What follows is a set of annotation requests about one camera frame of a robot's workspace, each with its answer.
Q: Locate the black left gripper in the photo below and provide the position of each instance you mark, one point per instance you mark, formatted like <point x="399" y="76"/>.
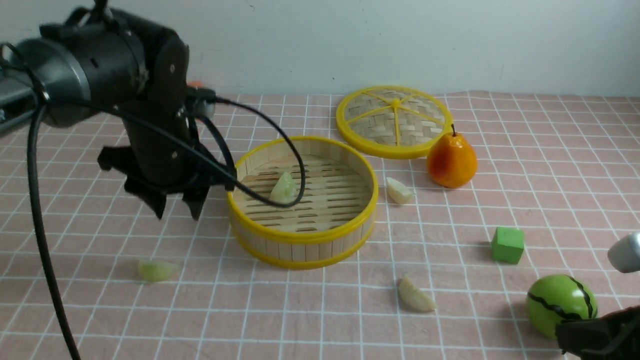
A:
<point x="174" y="148"/>

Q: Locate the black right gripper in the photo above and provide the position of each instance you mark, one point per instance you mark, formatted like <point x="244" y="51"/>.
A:
<point x="615" y="336"/>

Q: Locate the green dumpling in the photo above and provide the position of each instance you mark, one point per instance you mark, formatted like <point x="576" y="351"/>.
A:
<point x="285" y="190"/>
<point x="155" y="271"/>

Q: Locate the white dumpling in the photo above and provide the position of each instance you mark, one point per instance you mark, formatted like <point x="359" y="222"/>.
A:
<point x="413" y="297"/>
<point x="399" y="192"/>

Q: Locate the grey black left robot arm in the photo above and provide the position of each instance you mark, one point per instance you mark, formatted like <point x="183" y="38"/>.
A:
<point x="119" y="60"/>

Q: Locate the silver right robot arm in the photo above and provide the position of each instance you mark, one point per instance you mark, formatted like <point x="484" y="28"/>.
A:
<point x="624" y="255"/>

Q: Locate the yellow bamboo steamer tray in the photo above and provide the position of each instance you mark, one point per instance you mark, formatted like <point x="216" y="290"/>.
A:
<point x="332" y="221"/>

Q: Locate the yellow bamboo steamer lid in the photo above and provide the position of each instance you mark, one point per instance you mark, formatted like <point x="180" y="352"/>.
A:
<point x="392" y="122"/>

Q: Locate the green toy watermelon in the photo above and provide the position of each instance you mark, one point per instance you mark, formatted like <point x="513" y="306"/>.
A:
<point x="555" y="298"/>

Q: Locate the green foam cube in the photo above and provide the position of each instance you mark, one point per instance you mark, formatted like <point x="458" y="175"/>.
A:
<point x="508" y="245"/>

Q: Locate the pink checkered tablecloth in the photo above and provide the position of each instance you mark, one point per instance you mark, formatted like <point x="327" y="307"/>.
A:
<point x="563" y="169"/>

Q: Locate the orange yellow toy pear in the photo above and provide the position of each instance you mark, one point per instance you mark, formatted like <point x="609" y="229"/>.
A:
<point x="452" y="161"/>

